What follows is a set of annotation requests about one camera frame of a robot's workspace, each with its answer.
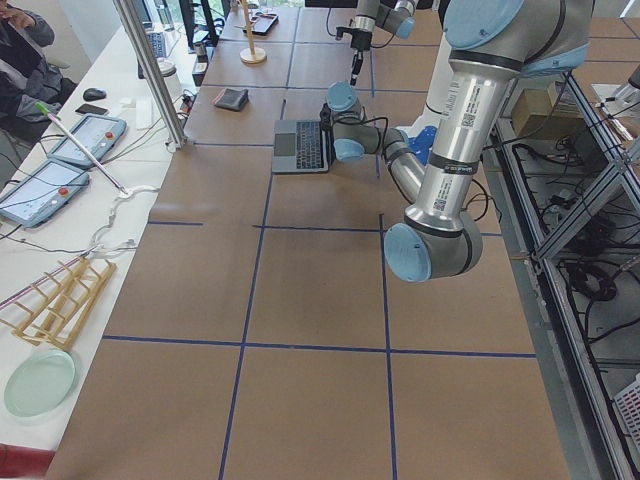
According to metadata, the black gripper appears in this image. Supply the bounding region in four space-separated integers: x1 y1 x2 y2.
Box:
319 102 333 150
336 26 373 86

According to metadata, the grey laptop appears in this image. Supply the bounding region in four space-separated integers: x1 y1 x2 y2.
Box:
271 120 334 174

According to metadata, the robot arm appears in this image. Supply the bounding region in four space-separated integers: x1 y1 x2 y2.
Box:
335 0 440 86
326 1 594 282

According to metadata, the folded grey cloth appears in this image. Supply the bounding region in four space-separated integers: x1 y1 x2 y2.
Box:
213 88 249 112

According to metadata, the wooden stand with round base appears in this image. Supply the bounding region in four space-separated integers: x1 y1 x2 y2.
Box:
240 0 267 65

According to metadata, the upper blue teach pendant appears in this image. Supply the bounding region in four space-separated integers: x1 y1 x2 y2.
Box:
47 114 127 170

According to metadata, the blue teach pendant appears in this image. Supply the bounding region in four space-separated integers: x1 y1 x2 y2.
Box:
1 159 90 228
47 114 127 170

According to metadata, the black smartphone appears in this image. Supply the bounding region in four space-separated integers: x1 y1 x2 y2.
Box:
75 103 109 115

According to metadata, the black computer mouse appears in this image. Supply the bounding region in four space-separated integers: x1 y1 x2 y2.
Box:
83 88 107 102

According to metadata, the lower blue teach pendant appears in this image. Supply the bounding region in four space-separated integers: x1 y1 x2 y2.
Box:
1 159 90 228

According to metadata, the seated person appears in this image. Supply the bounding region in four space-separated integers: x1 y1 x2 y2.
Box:
1 1 76 143

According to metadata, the wooden dish rack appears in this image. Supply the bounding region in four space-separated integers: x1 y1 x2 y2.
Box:
1 256 116 352

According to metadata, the pale green plate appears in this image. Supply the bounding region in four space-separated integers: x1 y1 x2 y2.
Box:
4 349 76 418

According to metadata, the black picture frame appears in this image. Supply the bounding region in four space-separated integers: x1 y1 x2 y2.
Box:
250 14 279 36

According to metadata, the aluminium frame post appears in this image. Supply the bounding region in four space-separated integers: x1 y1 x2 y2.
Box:
113 0 186 150

